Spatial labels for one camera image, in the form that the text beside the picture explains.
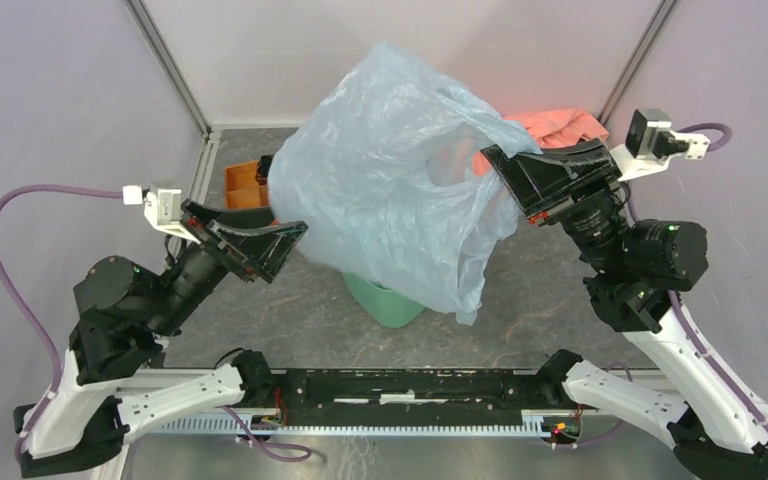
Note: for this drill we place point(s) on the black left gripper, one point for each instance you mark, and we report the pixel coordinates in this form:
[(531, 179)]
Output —
[(265, 252)]

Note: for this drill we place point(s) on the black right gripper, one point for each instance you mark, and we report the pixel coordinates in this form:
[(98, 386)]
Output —
[(552, 183)]

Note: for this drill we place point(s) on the translucent blue trash bag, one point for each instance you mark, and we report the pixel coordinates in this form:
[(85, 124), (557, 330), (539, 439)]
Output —
[(381, 173)]

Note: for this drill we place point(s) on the green plastic trash bin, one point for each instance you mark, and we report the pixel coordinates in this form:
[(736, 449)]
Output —
[(387, 307)]

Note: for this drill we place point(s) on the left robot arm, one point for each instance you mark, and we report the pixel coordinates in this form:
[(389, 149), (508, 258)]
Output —
[(126, 312)]

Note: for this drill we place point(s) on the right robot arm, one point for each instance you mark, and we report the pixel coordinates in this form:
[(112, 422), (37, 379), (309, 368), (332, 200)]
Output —
[(714, 424)]

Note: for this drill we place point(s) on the black trash bag roll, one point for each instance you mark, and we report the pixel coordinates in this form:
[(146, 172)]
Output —
[(262, 170)]

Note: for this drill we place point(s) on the orange compartment tray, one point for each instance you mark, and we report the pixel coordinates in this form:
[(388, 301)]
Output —
[(241, 188)]

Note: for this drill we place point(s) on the pink cloth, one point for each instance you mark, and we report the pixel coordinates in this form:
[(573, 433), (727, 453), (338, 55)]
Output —
[(558, 128)]

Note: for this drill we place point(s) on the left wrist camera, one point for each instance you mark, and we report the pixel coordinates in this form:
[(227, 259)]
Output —
[(162, 210)]

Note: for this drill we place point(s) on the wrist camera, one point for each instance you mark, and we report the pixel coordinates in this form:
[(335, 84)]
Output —
[(651, 143), (162, 210)]

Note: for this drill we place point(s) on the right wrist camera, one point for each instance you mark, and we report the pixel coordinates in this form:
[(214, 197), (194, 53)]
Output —
[(651, 143)]

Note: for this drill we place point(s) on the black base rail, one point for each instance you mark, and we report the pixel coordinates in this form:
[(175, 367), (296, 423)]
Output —
[(404, 397)]

